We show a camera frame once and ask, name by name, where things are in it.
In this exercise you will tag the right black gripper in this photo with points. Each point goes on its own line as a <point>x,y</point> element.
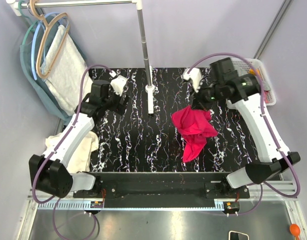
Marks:
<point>199,100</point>

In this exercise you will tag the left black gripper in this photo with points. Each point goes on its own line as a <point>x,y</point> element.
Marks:
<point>121,105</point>

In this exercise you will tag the pink red t shirt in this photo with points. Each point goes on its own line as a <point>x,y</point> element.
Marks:
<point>195,128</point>

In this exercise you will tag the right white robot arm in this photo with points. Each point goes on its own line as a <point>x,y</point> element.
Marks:
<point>239,83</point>

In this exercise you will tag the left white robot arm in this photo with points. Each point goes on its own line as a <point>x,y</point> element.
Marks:
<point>48,172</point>

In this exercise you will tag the white plastic laundry basket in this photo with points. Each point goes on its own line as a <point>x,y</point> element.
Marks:
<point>243,68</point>

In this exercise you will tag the white towel on hanger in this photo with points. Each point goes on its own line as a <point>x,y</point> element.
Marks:
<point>64,79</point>

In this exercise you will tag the orange garment in basket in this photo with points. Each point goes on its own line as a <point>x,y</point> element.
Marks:
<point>251,71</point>

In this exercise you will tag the salmon pink t shirt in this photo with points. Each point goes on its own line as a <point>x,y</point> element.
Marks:
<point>268,97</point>

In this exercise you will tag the grey t shirt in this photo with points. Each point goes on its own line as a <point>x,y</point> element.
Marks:
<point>266,86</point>

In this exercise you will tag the cream folded t shirt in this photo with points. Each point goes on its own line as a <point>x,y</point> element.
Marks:
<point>81,158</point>

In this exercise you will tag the teal garment on hanger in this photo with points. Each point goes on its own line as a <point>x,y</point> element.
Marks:
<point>39,84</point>

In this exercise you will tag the blue plastic hanger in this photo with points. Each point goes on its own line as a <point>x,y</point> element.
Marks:
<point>47,22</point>

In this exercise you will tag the green plastic hanger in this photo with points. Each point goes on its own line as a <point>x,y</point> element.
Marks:
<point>33,24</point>

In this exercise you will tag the smartphone with white edge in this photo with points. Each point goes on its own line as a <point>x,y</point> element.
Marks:
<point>234,235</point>

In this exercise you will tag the metal clothes rack stand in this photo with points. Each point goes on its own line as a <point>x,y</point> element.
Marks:
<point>33,5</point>

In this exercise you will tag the orange ball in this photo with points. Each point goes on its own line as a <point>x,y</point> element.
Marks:
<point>295,231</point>

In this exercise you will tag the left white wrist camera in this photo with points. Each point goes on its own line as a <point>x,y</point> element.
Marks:
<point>118,84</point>

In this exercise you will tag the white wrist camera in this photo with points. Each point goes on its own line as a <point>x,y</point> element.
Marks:
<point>118,84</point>
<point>194,76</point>

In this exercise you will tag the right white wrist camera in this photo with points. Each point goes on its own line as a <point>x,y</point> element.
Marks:
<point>194,76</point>

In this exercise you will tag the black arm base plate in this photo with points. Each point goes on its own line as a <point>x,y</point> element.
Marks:
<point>162,190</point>

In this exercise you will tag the aluminium frame rail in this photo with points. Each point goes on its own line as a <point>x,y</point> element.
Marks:
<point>273,191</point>

